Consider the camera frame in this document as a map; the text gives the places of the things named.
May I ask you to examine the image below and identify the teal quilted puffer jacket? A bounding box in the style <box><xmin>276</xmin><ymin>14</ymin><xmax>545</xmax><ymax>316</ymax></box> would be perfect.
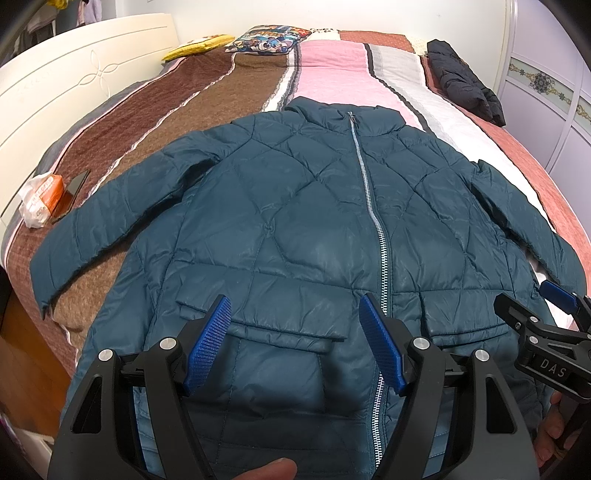
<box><xmin>30</xmin><ymin>97</ymin><xmax>586</xmax><ymax>479</ymax></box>

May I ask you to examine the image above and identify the right hand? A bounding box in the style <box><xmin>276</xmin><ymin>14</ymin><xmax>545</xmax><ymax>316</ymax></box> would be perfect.
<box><xmin>533</xmin><ymin>391</ymin><xmax>565</xmax><ymax>467</ymax></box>

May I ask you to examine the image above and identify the left hand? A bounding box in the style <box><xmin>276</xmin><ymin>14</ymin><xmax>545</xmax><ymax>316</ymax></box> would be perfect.
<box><xmin>233</xmin><ymin>457</ymin><xmax>297</xmax><ymax>480</ymax></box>

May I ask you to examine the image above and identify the black smartphone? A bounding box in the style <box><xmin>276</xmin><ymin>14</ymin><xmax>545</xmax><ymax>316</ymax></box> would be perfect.
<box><xmin>50</xmin><ymin>170</ymin><xmax>90</xmax><ymax>224</ymax></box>

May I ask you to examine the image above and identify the white wardrobe with floral trim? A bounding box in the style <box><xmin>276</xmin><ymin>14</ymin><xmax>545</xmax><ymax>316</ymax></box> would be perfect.
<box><xmin>499</xmin><ymin>1</ymin><xmax>590</xmax><ymax>210</ymax></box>

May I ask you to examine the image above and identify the orange white tissue pack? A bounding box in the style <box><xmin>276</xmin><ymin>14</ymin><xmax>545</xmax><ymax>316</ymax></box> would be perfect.
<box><xmin>17</xmin><ymin>173</ymin><xmax>65</xmax><ymax>229</ymax></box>

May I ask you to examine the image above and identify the black folded puffer jacket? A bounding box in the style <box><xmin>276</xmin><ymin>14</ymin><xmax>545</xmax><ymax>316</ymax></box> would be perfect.
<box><xmin>427</xmin><ymin>39</ymin><xmax>506</xmax><ymax>127</ymax></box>

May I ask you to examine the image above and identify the striped patchwork bed blanket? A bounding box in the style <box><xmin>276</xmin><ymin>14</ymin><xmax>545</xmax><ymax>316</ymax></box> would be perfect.
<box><xmin>0</xmin><ymin>29</ymin><xmax>591</xmax><ymax>379</ymax></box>

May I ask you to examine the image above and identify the cream wooden headboard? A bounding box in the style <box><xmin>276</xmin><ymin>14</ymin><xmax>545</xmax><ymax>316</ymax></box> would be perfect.
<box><xmin>0</xmin><ymin>13</ymin><xmax>179</xmax><ymax>225</ymax></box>

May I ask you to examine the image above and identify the yellow cloth item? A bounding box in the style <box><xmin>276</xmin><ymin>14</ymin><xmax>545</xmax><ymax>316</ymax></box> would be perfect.
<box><xmin>161</xmin><ymin>34</ymin><xmax>235</xmax><ymax>63</ymax></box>

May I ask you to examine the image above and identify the colourful cartoon print pillow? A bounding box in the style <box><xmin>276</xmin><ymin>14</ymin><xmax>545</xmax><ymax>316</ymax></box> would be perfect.
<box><xmin>225</xmin><ymin>25</ymin><xmax>311</xmax><ymax>55</ymax></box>

